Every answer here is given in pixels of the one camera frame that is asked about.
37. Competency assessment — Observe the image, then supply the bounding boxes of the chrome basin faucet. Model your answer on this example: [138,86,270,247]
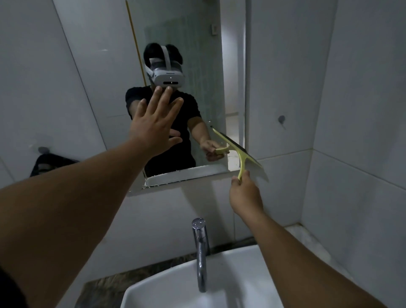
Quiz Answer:
[191,218,211,293]

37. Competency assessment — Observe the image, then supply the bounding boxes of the person's left forearm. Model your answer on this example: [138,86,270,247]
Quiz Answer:
[0,136,159,308]

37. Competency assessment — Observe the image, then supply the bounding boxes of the person's right hand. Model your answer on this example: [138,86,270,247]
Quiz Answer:
[229,170,265,217]

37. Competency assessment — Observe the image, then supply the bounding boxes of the black hanging cloth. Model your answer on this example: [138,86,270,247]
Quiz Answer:
[30,153,80,178]

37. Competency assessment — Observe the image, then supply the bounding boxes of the person's right forearm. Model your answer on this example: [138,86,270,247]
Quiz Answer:
[235,206,388,308]

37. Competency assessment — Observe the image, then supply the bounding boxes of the frameless wall mirror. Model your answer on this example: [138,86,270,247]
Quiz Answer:
[52,0,251,197]

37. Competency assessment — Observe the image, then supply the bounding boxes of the white ceramic sink basin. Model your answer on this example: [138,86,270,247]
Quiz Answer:
[120,244,288,308]

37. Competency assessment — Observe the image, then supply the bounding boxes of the yellow-green window squeegee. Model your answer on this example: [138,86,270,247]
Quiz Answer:
[211,127,270,185]

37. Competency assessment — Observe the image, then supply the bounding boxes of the person's left hand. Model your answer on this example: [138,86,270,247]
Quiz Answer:
[130,86,185,157]

